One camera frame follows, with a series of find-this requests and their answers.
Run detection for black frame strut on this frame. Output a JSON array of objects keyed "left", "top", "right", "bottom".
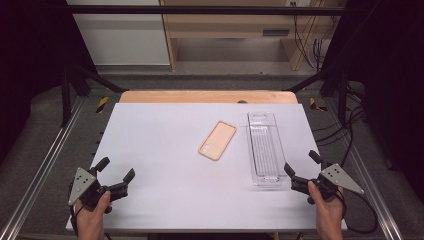
[
  {"left": 60, "top": 62, "right": 128, "bottom": 128},
  {"left": 285, "top": 63, "right": 350, "bottom": 125}
]

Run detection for wooden table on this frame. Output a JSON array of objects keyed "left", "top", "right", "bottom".
[{"left": 119, "top": 89, "right": 299, "bottom": 105}]

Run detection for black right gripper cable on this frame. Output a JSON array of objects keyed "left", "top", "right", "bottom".
[{"left": 334, "top": 188, "right": 380, "bottom": 235}]

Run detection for person's left hand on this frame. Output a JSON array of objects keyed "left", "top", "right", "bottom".
[{"left": 74, "top": 190, "right": 112, "bottom": 231}]

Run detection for aluminium rail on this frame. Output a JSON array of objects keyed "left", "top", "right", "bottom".
[
  {"left": 0, "top": 96, "right": 85, "bottom": 240},
  {"left": 324, "top": 99, "right": 405, "bottom": 240}
]

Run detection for hanging black cables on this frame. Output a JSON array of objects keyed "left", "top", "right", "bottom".
[{"left": 292, "top": 0, "right": 333, "bottom": 72}]

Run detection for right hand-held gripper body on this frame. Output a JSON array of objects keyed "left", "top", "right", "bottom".
[{"left": 290, "top": 163, "right": 365, "bottom": 201}]

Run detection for light wooden desk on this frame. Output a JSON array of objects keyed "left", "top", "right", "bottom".
[{"left": 159, "top": 0, "right": 348, "bottom": 72}]

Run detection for clear plastic packaging tray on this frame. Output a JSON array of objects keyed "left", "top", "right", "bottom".
[{"left": 246, "top": 111, "right": 292, "bottom": 191}]

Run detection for grey desk label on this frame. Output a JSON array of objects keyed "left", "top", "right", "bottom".
[{"left": 262, "top": 29, "right": 291, "bottom": 37}]

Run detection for black curtain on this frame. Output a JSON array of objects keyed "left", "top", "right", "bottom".
[
  {"left": 321, "top": 0, "right": 424, "bottom": 204},
  {"left": 0, "top": 0, "right": 99, "bottom": 164}
]

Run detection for black floor cables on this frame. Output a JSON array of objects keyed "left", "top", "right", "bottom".
[{"left": 312, "top": 81, "right": 368, "bottom": 169}]

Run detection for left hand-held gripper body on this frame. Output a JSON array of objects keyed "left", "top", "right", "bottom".
[{"left": 68, "top": 167, "right": 130, "bottom": 212}]

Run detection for black horizontal frame bar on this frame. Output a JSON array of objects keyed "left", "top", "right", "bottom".
[{"left": 43, "top": 4, "right": 348, "bottom": 16}]

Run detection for person's right hand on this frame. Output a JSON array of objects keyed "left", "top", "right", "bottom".
[{"left": 308, "top": 181, "right": 345, "bottom": 228}]

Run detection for yellow black hazard tape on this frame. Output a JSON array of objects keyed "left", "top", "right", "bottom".
[
  {"left": 309, "top": 97, "right": 328, "bottom": 113},
  {"left": 95, "top": 96, "right": 110, "bottom": 114}
]

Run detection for white cabinet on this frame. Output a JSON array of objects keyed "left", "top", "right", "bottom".
[{"left": 65, "top": 0, "right": 171, "bottom": 66}]

